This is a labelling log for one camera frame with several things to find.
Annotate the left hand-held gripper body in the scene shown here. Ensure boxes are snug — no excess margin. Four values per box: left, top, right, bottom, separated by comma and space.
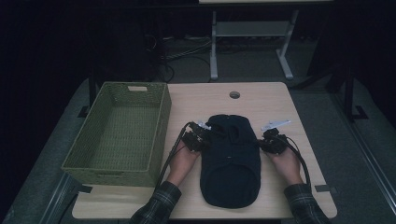
181, 120, 213, 153

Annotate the green woven basket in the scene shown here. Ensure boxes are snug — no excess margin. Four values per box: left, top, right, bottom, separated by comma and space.
61, 81, 173, 188

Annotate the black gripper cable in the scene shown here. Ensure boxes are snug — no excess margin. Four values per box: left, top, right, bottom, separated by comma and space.
275, 133, 313, 189
154, 121, 193, 189

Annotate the black floor bracket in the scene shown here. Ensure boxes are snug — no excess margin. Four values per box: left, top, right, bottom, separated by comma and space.
352, 105, 370, 121

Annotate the grey metal table frame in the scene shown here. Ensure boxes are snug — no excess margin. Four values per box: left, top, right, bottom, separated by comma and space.
209, 8, 301, 81

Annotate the black stand post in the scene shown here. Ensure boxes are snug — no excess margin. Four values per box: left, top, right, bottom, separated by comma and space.
88, 73, 97, 108
343, 66, 355, 122

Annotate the dark navy pet garment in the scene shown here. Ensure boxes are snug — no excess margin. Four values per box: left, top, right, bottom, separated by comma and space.
199, 114, 262, 210

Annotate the bundle of floor cables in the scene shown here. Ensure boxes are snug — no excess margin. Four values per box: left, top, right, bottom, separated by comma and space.
144, 33, 217, 82

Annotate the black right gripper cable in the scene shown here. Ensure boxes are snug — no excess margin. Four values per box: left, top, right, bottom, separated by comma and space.
275, 133, 313, 189

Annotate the person's left hand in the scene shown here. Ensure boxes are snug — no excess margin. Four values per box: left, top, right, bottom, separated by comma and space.
165, 141, 201, 188

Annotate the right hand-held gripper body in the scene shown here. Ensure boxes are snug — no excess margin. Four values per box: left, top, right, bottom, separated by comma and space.
260, 119, 292, 156

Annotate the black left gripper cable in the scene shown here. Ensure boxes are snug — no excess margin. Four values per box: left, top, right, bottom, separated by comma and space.
154, 121, 193, 189

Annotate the metal floor rail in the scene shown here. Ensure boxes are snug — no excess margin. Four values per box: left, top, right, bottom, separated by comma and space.
329, 92, 396, 207
38, 172, 78, 224

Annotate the person's right hand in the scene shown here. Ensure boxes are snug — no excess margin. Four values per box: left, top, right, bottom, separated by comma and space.
266, 148, 304, 187

